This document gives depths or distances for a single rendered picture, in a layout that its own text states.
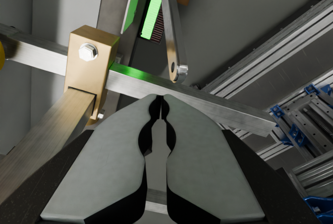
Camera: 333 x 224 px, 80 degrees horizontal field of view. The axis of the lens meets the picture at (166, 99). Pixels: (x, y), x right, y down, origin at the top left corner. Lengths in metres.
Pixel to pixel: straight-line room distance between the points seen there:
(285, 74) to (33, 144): 1.05
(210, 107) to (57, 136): 0.20
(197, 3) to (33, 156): 1.01
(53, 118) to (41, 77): 0.39
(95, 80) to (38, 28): 0.32
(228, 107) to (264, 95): 0.84
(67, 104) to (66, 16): 0.31
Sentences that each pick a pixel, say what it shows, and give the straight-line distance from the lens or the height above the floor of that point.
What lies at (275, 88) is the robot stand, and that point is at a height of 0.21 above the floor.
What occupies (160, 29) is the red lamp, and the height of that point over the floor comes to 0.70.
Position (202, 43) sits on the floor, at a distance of 1.15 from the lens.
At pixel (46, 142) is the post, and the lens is 0.22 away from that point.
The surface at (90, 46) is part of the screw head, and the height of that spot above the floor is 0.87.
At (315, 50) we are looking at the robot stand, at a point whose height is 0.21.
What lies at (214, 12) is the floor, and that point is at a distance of 1.13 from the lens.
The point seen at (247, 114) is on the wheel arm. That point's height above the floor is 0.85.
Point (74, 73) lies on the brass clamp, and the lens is 0.28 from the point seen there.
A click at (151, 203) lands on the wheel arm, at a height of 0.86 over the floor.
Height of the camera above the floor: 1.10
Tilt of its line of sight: 59 degrees down
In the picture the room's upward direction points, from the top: 179 degrees counter-clockwise
